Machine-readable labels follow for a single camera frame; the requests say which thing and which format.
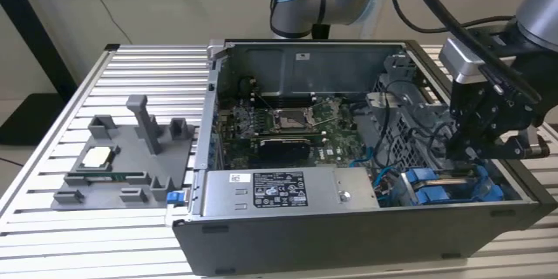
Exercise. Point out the silver power supply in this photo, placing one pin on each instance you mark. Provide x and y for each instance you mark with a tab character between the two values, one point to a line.
314	194

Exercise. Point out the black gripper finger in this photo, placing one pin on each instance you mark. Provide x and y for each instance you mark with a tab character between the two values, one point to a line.
528	148
464	102

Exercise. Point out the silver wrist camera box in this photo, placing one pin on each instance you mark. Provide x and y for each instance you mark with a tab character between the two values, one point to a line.
460	60

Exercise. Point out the silver disk bay cage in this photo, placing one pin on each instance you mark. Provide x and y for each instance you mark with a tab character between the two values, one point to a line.
405	135

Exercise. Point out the grey parts rack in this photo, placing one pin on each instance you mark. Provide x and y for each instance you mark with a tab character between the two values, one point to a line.
131	148

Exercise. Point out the silver CPU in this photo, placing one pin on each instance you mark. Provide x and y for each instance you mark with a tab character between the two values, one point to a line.
98	157

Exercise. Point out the black table corner cap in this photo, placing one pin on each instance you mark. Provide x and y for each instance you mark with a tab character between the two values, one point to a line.
113	46

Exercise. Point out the blue plastic latch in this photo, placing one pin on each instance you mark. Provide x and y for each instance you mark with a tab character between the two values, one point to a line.
174	197

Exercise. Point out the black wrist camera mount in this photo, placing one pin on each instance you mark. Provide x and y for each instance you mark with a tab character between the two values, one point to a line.
501	40

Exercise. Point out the CPU socket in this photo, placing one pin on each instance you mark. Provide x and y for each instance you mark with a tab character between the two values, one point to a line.
290	120

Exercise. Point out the thin metal locking lever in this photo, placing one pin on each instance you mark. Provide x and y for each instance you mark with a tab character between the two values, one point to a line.
266	102

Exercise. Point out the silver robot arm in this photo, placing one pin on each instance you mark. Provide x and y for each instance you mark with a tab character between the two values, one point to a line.
301	14

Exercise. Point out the green RAM stick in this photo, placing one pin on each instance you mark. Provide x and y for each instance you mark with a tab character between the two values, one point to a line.
115	177

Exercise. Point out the black graphics card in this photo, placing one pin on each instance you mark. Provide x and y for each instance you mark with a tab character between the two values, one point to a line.
284	150

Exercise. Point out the green motherboard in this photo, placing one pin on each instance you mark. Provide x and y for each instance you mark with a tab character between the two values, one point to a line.
340	135

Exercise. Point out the black stand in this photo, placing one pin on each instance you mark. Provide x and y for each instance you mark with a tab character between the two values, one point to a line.
26	119

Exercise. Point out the dark grey PC case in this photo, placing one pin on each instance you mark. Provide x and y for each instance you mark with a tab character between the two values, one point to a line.
305	246

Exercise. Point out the black RAM slot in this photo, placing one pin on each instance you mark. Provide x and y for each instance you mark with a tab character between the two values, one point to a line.
292	135
284	96
292	132

